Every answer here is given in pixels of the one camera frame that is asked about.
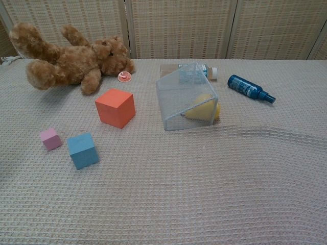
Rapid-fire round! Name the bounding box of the medium blue foam cube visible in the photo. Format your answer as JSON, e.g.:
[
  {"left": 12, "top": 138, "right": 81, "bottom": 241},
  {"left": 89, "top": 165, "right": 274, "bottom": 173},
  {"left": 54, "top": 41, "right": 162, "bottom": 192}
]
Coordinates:
[{"left": 66, "top": 132, "right": 100, "bottom": 170}]

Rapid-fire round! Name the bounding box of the small pink foam cube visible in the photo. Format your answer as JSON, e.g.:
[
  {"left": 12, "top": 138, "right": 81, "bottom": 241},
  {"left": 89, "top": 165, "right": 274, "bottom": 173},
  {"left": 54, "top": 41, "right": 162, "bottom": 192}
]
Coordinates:
[{"left": 40, "top": 128, "right": 63, "bottom": 152}]

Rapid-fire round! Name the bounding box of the clear plastic container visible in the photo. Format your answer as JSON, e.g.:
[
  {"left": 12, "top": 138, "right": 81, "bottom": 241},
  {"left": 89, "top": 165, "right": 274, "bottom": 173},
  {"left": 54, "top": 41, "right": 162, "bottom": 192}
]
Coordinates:
[{"left": 155, "top": 61, "right": 220, "bottom": 132}]

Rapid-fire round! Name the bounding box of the large orange foam cube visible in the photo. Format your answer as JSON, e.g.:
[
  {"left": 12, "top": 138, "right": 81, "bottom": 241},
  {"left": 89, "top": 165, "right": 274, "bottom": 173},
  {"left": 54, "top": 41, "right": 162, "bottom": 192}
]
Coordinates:
[{"left": 95, "top": 88, "right": 136, "bottom": 130}]

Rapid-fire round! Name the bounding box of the drink bottle with blue label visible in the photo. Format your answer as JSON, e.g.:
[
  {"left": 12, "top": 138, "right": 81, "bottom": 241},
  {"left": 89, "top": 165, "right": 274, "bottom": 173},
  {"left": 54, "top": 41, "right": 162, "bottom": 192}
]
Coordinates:
[{"left": 159, "top": 63, "right": 219, "bottom": 82}]

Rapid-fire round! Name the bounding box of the beige waffle tablecloth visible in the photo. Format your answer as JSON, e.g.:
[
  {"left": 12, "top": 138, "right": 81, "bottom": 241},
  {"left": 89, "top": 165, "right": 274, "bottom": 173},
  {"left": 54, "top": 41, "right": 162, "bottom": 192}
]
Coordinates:
[{"left": 0, "top": 58, "right": 327, "bottom": 245}]

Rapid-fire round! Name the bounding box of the dark blue spray bottle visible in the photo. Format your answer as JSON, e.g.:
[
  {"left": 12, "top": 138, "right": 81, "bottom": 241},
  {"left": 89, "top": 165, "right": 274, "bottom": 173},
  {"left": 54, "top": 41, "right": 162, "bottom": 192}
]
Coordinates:
[{"left": 227, "top": 74, "right": 277, "bottom": 104}]

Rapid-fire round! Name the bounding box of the woven beige folding screen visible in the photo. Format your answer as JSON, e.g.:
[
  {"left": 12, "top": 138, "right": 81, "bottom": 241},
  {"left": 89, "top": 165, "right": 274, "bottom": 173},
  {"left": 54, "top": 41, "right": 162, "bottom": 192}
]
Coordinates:
[{"left": 0, "top": 0, "right": 327, "bottom": 61}]

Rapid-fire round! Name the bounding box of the brown plush teddy bear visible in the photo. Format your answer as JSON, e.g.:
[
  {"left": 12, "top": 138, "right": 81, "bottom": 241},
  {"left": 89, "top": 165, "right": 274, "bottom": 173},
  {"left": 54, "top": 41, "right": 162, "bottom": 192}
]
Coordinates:
[{"left": 9, "top": 21, "right": 135, "bottom": 96}]

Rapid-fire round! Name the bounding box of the white fabric bundle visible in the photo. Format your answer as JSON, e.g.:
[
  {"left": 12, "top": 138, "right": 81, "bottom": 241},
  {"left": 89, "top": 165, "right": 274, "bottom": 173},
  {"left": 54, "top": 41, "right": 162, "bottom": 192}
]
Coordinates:
[{"left": 0, "top": 56, "right": 20, "bottom": 66}]

